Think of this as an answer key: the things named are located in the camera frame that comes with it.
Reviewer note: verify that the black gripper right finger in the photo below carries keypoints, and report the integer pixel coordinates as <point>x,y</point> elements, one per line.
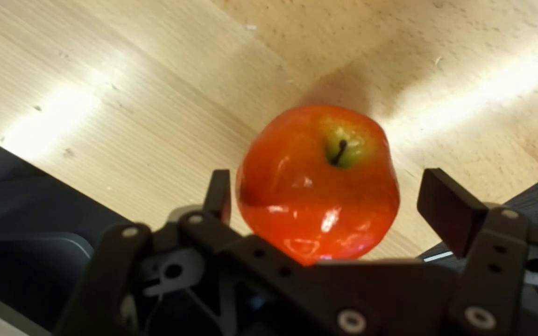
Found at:
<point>451,210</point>

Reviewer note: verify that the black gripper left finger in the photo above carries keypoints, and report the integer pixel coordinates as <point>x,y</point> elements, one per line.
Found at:
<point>219,197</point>

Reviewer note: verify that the red orange toy apple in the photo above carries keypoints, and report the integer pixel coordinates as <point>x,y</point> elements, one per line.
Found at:
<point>318,184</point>

